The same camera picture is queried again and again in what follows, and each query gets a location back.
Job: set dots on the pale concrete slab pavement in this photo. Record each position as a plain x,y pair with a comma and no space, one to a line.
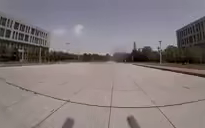
103,83

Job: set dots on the distant dark tower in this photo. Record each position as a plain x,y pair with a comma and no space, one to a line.
134,46

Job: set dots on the row of trees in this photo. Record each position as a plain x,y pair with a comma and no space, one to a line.
146,55

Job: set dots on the lamp pole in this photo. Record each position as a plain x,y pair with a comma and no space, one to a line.
160,51

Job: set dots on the robot's own part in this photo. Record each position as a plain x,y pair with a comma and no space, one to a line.
68,123
133,122

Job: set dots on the raised kerb strip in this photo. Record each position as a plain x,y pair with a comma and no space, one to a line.
183,69

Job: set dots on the long white office building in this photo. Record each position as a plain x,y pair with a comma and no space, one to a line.
16,35

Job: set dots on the grey office building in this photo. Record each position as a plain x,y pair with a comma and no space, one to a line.
196,33

